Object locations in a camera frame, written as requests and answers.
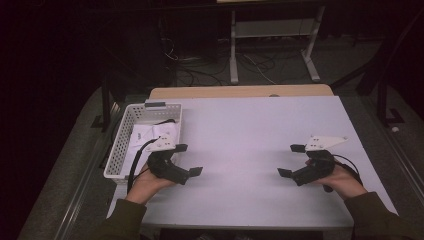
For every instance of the person's left hand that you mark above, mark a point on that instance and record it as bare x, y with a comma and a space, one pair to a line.
145, 186

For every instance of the black metal stand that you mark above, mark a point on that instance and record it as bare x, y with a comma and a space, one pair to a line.
383, 100
105, 106

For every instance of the grey clip on basket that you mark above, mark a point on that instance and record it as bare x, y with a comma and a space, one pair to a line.
155, 105

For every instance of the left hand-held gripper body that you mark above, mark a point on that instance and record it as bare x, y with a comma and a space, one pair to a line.
165, 168

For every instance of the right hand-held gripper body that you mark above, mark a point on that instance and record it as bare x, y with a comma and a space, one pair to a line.
315, 171

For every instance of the white perforated plastic basket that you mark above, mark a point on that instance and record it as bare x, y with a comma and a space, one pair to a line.
125, 140

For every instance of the small white ball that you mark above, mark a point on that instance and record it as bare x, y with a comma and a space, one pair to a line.
395, 129

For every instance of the white metal stand frame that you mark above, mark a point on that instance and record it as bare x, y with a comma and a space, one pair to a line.
233, 66

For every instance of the person's right hand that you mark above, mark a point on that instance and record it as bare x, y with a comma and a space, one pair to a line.
343, 183

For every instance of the white cloth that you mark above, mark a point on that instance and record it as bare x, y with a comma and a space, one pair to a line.
146, 135

